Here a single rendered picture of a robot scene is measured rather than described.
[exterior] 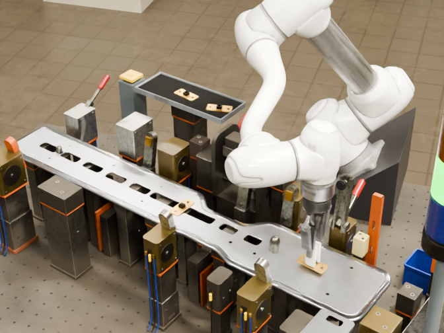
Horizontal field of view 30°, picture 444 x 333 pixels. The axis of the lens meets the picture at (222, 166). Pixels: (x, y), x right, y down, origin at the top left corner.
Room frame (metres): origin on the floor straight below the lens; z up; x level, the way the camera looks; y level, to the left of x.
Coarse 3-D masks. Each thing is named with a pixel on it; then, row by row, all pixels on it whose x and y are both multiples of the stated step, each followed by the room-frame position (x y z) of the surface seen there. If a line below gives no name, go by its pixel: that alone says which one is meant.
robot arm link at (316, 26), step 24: (264, 0) 2.30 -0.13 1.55; (288, 0) 2.24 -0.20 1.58; (312, 0) 2.24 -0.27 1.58; (288, 24) 2.22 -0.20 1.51; (312, 24) 2.25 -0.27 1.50; (336, 24) 2.36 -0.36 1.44; (336, 48) 2.33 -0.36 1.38; (336, 72) 2.40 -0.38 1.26; (360, 72) 2.40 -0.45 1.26; (384, 72) 2.49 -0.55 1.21; (360, 96) 2.44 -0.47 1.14; (384, 96) 2.43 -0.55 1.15; (408, 96) 2.47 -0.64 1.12; (360, 120) 2.44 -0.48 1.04; (384, 120) 2.45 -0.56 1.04
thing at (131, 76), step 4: (128, 72) 2.60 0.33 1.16; (132, 72) 2.60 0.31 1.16; (136, 72) 2.60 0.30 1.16; (120, 76) 2.57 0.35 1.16; (124, 76) 2.57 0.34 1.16; (128, 76) 2.57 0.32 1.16; (132, 76) 2.57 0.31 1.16; (136, 76) 2.57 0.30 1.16; (140, 76) 2.57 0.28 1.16; (128, 80) 2.55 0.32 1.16; (132, 80) 2.54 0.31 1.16; (136, 80) 2.56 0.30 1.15
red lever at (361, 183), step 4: (360, 180) 1.94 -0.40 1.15; (364, 180) 1.95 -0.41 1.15; (356, 184) 1.94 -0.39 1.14; (360, 184) 1.93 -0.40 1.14; (364, 184) 1.94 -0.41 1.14; (356, 188) 1.92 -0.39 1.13; (360, 188) 1.92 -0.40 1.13; (352, 192) 1.92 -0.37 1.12; (356, 192) 1.91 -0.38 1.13; (360, 192) 1.92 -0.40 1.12; (352, 196) 1.91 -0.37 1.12; (356, 196) 1.91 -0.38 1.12; (352, 200) 1.90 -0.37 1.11; (352, 204) 1.89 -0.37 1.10; (340, 220) 1.85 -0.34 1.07; (336, 224) 1.85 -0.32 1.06; (340, 224) 1.84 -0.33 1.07
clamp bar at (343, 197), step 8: (344, 176) 1.87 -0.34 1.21; (352, 176) 1.87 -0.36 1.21; (336, 184) 1.84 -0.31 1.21; (344, 184) 1.83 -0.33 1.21; (352, 184) 1.86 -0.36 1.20; (344, 192) 1.86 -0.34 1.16; (336, 200) 1.86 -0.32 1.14; (344, 200) 1.86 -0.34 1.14; (336, 208) 1.86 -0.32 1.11; (344, 208) 1.84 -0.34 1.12; (336, 216) 1.86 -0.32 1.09; (344, 216) 1.84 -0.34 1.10
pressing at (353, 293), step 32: (32, 160) 2.29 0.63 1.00; (64, 160) 2.29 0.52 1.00; (96, 160) 2.28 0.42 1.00; (96, 192) 2.11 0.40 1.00; (128, 192) 2.10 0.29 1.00; (160, 192) 2.10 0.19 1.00; (192, 192) 2.09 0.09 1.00; (192, 224) 1.94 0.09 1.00; (224, 224) 1.94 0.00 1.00; (256, 224) 1.93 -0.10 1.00; (224, 256) 1.79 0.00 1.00; (256, 256) 1.79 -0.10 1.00; (288, 256) 1.78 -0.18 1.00; (320, 256) 1.78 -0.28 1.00; (352, 256) 1.78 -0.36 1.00; (288, 288) 1.66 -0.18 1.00; (320, 288) 1.65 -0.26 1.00; (352, 288) 1.65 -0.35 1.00; (384, 288) 1.65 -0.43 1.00; (352, 320) 1.54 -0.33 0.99
